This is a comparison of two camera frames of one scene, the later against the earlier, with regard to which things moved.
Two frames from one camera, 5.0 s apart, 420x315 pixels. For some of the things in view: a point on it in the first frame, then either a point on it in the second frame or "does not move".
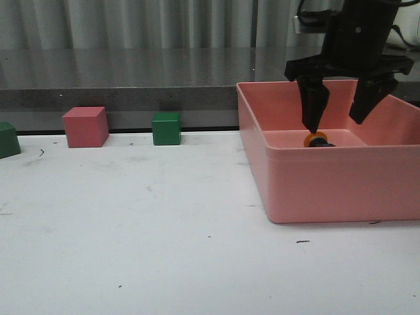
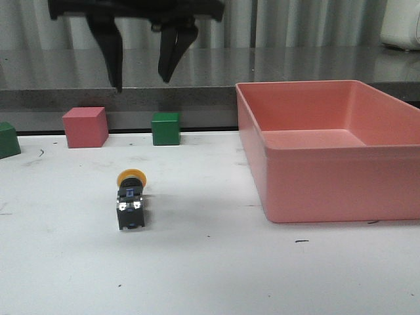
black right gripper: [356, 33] -> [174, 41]
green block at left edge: [9, 144] does not move
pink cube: [86, 126] does not move
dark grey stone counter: [37, 83] does not move
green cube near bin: [167, 128] does not move
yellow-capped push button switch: [317, 140] -> [130, 208]
